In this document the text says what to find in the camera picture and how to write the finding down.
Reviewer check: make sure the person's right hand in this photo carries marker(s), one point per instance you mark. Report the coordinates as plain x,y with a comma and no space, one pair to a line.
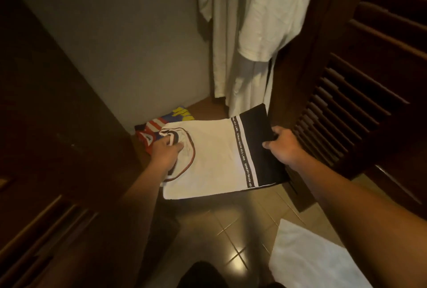
285,146

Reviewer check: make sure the person's left hand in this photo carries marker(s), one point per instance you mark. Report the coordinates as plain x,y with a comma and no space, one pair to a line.
165,154

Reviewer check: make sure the white and black t-shirt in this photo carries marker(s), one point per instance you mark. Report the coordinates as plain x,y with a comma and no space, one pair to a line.
213,158

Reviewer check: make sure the dark wooden wardrobe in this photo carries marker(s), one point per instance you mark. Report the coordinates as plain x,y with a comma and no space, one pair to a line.
373,84

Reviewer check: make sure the person's right forearm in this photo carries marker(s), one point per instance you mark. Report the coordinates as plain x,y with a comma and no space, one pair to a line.
363,224

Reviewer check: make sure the person's left forearm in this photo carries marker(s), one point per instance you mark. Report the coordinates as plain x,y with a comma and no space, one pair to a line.
120,231

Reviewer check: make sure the person's left leg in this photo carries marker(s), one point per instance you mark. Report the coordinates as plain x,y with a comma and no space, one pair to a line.
200,276

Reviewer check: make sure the white floor towel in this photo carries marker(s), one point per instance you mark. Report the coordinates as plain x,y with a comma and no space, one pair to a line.
313,258

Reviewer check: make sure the white hanging robe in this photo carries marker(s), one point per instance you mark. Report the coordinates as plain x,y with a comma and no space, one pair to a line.
253,24

